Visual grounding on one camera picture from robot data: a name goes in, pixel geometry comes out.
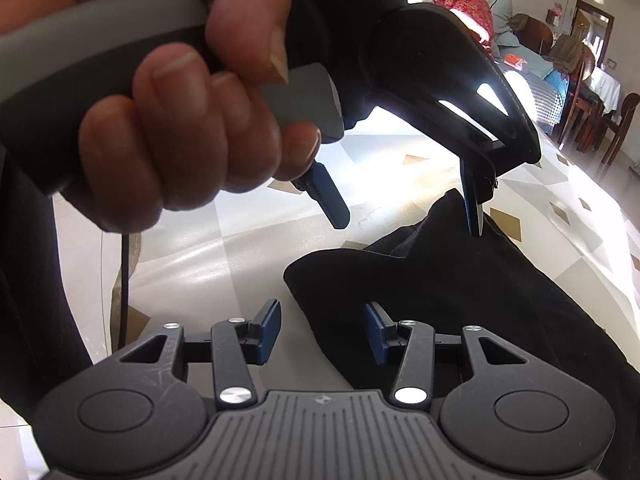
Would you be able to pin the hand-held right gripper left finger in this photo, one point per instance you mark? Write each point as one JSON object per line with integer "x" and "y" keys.
{"x": 267, "y": 332}

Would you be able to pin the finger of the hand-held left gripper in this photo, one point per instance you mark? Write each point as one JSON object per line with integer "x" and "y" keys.
{"x": 330, "y": 200}
{"x": 472, "y": 200}

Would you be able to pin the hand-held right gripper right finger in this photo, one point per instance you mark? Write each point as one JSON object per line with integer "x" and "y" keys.
{"x": 375, "y": 332}

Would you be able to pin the black t-shirt white stripes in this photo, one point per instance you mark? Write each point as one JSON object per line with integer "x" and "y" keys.
{"x": 450, "y": 285}

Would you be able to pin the person's left hand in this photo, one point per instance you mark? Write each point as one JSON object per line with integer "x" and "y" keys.
{"x": 175, "y": 135}

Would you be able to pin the red knitted blanket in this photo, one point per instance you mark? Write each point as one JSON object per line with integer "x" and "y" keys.
{"x": 465, "y": 10}

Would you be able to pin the grey pillow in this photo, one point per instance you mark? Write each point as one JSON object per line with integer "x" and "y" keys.
{"x": 504, "y": 15}

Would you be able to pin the orange packet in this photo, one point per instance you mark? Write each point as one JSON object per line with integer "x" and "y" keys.
{"x": 515, "y": 61}

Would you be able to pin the brown wooden armchair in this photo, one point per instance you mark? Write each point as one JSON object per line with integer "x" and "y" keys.
{"x": 535, "y": 32}

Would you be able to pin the houndstooth covered sofa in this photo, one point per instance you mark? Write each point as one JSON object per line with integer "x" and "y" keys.
{"x": 535, "y": 90}

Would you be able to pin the blue cloth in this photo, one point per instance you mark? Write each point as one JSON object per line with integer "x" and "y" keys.
{"x": 555, "y": 81}

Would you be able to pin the dark wooden dining chair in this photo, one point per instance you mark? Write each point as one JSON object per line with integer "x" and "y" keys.
{"x": 575, "y": 85}
{"x": 622, "y": 130}

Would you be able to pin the dining table white tablecloth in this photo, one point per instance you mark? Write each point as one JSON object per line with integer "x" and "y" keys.
{"x": 607, "y": 87}

